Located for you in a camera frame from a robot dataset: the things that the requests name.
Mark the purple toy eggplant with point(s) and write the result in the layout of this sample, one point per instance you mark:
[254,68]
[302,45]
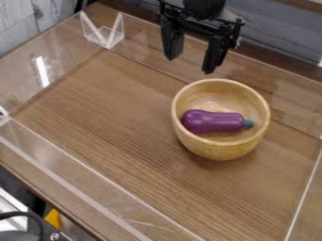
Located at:
[199,121]

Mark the clear acrylic right barrier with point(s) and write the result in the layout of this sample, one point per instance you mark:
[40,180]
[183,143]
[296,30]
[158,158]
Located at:
[306,222]

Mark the clear acrylic corner bracket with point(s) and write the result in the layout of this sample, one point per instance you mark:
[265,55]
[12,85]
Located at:
[104,36]

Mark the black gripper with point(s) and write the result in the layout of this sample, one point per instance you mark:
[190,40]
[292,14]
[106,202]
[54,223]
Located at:
[205,17]

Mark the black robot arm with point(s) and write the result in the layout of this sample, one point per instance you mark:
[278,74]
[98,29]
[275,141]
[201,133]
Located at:
[206,19]

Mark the clear acrylic barrier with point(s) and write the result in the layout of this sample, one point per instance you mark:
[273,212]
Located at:
[306,222]
[111,213]

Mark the clear acrylic front barrier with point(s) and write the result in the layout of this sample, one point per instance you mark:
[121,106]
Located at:
[111,213]

